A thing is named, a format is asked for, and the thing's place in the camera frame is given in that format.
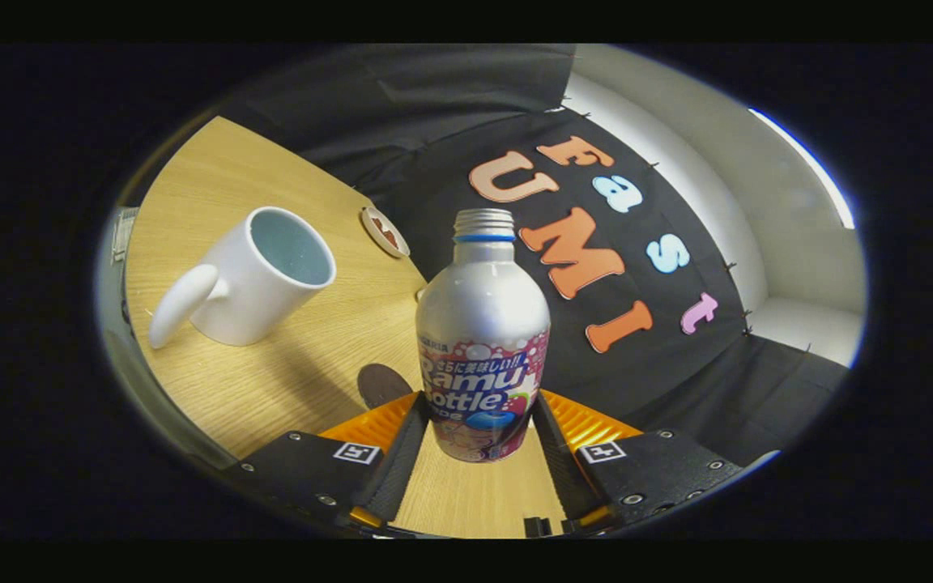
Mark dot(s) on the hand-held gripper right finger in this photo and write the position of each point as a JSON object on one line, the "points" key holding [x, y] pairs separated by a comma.
{"points": [[555, 461]]}

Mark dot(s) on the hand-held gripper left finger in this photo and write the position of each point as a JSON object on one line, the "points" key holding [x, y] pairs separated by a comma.
{"points": [[402, 461]]}

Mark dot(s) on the dark round coaster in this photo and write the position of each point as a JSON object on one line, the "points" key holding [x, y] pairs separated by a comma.
{"points": [[377, 385]]}

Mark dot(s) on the silver juice bottle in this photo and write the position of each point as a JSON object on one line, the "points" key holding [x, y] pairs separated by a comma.
{"points": [[483, 308]]}

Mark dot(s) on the white cup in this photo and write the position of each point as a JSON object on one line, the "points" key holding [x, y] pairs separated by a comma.
{"points": [[248, 295]]}

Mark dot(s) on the wooden table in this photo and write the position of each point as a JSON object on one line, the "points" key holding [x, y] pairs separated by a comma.
{"points": [[272, 389]]}

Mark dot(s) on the brown pastry piece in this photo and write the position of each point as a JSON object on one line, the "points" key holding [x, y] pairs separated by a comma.
{"points": [[381, 224], [390, 239]]}

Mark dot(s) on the small white plate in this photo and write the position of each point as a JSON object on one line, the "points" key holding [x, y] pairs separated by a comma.
{"points": [[369, 227]]}

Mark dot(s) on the grey labelled box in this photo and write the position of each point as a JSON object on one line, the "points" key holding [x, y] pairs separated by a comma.
{"points": [[125, 235]]}

